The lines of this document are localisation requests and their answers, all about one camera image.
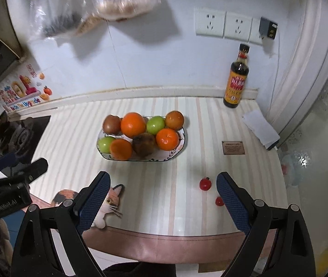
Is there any green apple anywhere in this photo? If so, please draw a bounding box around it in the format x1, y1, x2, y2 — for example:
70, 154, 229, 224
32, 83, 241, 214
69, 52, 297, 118
97, 136, 116, 154
146, 116, 165, 135

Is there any bright tangerine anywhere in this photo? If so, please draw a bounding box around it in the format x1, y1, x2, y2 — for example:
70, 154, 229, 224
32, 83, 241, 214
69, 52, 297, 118
109, 139, 133, 161

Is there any small brown card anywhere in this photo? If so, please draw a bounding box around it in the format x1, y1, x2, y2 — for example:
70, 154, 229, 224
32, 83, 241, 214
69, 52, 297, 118
222, 141, 245, 156

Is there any colourful wall sticker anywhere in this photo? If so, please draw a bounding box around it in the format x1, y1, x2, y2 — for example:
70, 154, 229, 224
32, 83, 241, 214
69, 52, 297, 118
0, 62, 56, 113

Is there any oval floral ceramic plate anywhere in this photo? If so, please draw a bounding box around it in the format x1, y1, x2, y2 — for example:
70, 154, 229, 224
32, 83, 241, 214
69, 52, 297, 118
96, 115, 186, 162

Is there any large orange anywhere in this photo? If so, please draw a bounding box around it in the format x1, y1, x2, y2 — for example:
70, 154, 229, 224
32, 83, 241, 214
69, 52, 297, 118
121, 112, 146, 139

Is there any white wall socket left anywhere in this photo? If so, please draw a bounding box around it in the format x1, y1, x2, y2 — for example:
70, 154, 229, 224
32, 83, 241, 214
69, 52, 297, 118
195, 8, 226, 38

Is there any white wall socket middle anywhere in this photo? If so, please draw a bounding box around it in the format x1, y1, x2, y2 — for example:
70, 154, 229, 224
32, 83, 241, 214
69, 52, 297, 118
224, 11, 252, 42

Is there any glass sliding door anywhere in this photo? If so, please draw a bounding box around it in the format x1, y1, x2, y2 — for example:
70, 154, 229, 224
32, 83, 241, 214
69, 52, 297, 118
278, 80, 328, 276

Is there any white wall socket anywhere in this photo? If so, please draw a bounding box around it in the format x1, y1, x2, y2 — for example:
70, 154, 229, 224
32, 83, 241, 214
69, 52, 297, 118
224, 11, 252, 42
195, 8, 226, 38

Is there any black plug adapter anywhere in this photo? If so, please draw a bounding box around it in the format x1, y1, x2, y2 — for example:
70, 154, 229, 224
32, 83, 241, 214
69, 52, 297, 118
259, 17, 278, 40

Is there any dark bruised apple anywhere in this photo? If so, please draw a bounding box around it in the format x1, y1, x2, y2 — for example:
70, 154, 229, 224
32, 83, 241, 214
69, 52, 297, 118
132, 132, 156, 158

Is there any black gas stove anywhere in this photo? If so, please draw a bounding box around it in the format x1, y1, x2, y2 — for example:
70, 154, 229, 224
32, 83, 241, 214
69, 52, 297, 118
0, 113, 51, 166

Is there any plastic bag with dark contents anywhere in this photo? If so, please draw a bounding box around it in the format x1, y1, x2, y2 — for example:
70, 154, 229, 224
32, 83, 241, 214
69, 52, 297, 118
29, 0, 103, 41

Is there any soy sauce bottle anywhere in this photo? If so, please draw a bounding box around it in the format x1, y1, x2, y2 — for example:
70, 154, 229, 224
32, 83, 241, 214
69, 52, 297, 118
223, 44, 250, 108

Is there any larger cherry tomato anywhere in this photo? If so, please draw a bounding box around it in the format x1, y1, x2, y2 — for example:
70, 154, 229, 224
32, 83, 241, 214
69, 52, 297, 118
199, 177, 212, 191

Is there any striped table mat with cat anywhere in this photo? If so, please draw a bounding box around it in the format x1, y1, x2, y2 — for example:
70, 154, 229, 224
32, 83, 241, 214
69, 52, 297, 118
31, 97, 288, 263

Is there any folded white cloth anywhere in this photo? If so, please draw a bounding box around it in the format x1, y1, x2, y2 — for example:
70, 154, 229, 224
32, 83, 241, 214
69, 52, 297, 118
242, 109, 280, 151

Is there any red brown apple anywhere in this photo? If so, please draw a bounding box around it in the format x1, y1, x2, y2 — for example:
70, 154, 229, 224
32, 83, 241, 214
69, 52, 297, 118
103, 114, 121, 135

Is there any smaller cherry tomato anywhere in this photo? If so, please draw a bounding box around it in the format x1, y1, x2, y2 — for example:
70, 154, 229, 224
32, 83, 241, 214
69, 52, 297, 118
215, 196, 225, 206

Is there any dark orange tangerine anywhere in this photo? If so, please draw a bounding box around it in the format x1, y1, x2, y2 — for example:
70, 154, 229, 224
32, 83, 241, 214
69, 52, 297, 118
165, 111, 185, 131

